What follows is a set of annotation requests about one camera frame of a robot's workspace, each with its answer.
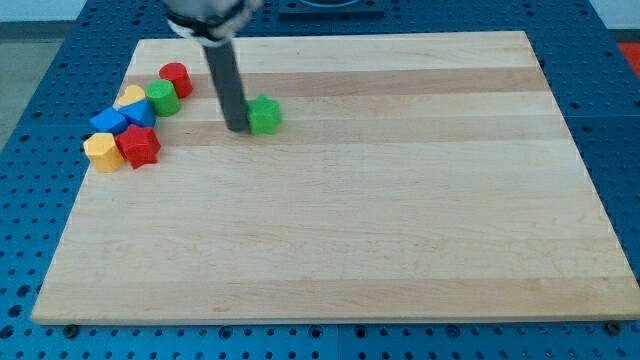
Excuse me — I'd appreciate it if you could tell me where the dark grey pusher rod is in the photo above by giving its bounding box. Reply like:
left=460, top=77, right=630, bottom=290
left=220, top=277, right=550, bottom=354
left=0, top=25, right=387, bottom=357
left=204, top=41, right=250, bottom=132

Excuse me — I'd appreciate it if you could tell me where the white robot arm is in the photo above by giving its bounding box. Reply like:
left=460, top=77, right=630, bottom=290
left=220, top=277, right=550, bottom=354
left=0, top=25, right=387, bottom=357
left=163, top=0, right=262, bottom=132

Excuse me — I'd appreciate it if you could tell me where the red cylinder block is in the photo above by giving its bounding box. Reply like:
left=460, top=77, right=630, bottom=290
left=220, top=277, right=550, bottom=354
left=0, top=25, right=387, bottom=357
left=159, top=62, right=193, bottom=98

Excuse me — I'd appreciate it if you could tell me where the green cylinder block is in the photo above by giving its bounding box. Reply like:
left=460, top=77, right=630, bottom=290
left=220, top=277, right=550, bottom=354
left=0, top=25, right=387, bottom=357
left=145, top=79, right=181, bottom=117

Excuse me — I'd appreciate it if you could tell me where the green star block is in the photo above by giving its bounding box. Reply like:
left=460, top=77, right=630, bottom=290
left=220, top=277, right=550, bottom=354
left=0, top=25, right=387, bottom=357
left=247, top=94, right=282, bottom=135

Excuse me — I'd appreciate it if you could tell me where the yellow heart block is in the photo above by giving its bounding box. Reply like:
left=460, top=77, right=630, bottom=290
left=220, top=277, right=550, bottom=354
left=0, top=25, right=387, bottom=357
left=117, top=85, right=146, bottom=107

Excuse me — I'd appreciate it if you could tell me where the blue triangle block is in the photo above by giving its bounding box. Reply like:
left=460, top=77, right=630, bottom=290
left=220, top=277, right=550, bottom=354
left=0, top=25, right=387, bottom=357
left=119, top=100, right=156, bottom=128

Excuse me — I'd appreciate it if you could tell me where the red star block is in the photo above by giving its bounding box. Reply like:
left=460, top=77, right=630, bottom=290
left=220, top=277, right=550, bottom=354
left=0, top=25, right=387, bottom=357
left=115, top=124, right=161, bottom=169

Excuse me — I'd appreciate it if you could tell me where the blue cube block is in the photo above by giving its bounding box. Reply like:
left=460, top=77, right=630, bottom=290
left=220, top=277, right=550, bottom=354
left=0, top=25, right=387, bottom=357
left=89, top=107, right=129, bottom=135

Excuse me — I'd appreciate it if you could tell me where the yellow hexagon block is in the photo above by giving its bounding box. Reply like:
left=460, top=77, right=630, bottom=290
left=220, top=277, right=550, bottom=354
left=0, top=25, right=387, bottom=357
left=83, top=133, right=125, bottom=173

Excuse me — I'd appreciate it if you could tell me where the wooden board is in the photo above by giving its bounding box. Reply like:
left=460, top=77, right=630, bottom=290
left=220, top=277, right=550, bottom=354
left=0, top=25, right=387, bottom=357
left=31, top=31, right=639, bottom=325

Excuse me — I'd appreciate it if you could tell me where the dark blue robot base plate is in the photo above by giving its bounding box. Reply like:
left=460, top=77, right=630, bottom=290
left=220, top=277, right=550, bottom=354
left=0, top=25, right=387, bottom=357
left=278, top=0, right=386, bottom=16

